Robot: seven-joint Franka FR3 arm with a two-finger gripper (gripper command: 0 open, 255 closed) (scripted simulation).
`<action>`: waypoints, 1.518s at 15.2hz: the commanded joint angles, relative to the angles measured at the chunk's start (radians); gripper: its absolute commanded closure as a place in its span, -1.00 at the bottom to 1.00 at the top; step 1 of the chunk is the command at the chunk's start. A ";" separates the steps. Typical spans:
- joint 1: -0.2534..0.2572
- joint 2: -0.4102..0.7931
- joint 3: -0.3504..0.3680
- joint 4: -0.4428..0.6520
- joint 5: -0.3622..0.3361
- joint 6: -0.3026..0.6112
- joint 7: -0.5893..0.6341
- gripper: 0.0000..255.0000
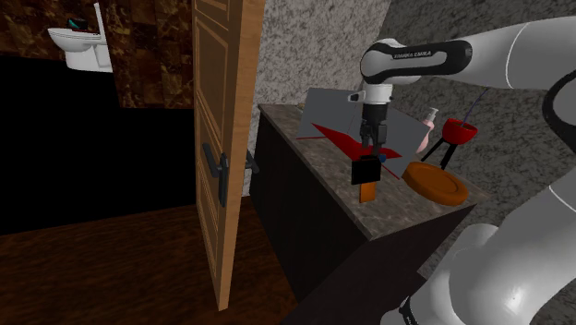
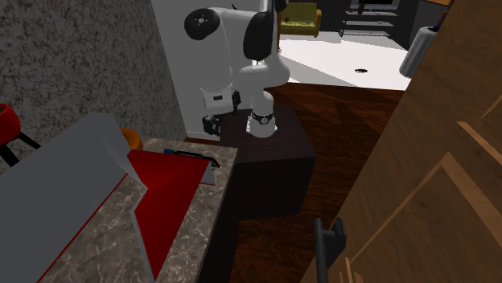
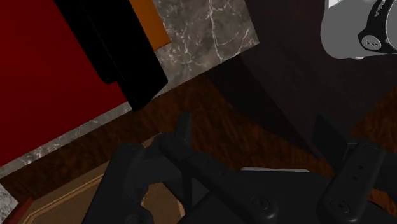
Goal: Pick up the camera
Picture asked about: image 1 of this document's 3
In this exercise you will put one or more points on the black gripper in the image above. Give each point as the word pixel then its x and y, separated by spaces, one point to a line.
pixel 372 115

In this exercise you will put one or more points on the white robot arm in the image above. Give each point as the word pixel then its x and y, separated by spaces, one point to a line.
pixel 504 58

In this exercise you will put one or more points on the small blue ball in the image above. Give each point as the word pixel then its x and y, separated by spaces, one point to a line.
pixel 382 158

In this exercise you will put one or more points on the black and orange box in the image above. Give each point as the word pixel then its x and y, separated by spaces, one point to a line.
pixel 365 172

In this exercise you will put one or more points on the grey and red flat board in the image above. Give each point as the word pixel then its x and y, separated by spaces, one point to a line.
pixel 331 112

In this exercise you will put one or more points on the pink pump bottle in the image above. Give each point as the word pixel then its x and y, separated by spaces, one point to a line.
pixel 426 135

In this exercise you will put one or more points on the orange round plate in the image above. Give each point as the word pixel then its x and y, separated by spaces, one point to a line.
pixel 434 183

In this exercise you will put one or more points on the red bowl on black legs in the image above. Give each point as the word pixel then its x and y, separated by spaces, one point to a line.
pixel 458 131

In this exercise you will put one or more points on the dark cabinet with stone top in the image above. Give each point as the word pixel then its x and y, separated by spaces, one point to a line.
pixel 306 234

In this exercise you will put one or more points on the white toilet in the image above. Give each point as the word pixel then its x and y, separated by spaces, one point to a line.
pixel 83 47

